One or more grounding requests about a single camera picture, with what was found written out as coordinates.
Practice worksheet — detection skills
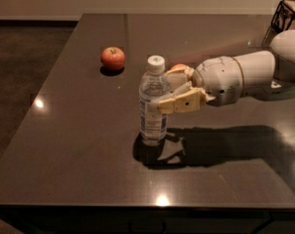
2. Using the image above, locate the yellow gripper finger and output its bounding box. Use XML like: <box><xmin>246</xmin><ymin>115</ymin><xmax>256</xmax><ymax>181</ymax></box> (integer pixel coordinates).
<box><xmin>158</xmin><ymin>87</ymin><xmax>214</xmax><ymax>114</ymax></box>
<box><xmin>166</xmin><ymin>65</ymin><xmax>194</xmax><ymax>92</ymax></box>

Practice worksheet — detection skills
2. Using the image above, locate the white rounded gripper body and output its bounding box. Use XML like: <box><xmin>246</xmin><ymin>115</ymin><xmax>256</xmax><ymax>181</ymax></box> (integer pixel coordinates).
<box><xmin>193</xmin><ymin>57</ymin><xmax>243</xmax><ymax>106</ymax></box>

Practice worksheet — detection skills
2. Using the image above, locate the blue labelled plastic water bottle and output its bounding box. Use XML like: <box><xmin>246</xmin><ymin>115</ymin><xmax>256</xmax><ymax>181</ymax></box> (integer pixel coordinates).
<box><xmin>139</xmin><ymin>56</ymin><xmax>170</xmax><ymax>146</ymax></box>

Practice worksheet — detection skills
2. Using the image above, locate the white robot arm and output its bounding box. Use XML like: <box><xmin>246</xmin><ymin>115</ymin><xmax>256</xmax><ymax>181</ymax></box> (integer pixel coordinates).
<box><xmin>157</xmin><ymin>29</ymin><xmax>295</xmax><ymax>114</ymax></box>

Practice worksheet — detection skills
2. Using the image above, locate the orange fruit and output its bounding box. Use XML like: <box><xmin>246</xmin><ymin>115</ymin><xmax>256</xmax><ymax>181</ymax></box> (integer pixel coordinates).
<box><xmin>170</xmin><ymin>63</ymin><xmax>187</xmax><ymax>70</ymax></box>

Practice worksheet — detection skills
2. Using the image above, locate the red apple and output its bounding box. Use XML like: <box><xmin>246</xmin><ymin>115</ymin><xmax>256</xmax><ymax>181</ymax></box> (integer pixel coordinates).
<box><xmin>100</xmin><ymin>47</ymin><xmax>126</xmax><ymax>71</ymax></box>

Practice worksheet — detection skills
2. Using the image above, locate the black wire basket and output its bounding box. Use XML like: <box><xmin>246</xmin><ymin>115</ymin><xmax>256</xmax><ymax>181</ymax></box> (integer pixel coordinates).
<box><xmin>271</xmin><ymin>0</ymin><xmax>295</xmax><ymax>33</ymax></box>

